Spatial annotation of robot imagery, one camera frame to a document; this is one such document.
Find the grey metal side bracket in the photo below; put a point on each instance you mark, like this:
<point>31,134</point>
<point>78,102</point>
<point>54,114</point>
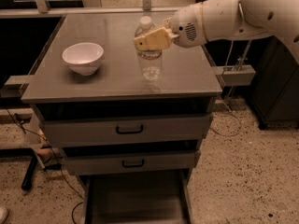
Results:
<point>231,78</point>

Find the white ceramic bowl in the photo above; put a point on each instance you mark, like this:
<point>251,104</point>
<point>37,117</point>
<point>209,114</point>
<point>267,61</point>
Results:
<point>84,58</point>

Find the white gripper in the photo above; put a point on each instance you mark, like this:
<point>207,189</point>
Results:
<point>187,28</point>

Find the black drawer handle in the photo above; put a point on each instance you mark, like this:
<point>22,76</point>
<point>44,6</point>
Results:
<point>132,164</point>
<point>128,130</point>

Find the black top drawer handle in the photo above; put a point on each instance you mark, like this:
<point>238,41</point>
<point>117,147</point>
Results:
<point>128,130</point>

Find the bottom open drawer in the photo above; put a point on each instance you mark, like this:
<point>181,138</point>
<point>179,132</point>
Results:
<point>156,197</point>

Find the grey drawer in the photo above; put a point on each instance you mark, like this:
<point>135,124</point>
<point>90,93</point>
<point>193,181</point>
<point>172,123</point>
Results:
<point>111,164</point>
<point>96,132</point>

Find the middle grey drawer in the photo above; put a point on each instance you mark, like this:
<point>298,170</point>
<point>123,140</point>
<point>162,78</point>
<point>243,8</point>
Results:
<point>111,164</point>

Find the white shoe tip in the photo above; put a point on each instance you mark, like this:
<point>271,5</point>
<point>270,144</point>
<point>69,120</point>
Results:
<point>3,214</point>

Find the top grey drawer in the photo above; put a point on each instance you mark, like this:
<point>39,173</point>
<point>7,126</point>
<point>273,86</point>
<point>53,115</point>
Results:
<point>96,132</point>

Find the thin metal pole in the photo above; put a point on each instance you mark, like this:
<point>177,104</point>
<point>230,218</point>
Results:
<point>237,67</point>

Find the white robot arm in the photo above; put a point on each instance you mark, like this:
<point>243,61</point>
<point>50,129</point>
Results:
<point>211,20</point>

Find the grey drawer cabinet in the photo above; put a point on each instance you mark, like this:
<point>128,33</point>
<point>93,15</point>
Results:
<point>117,89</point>

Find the clear plastic water bottle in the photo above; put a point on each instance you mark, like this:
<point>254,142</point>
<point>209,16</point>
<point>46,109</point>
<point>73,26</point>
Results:
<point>150,61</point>

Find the grey left side bracket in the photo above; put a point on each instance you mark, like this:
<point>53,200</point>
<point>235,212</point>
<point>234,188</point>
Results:
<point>15,86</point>

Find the black middle drawer handle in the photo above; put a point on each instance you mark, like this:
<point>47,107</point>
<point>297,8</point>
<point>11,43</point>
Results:
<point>132,164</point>

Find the black cylindrical leg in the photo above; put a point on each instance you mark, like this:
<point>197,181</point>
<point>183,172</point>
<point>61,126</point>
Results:
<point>27,180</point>

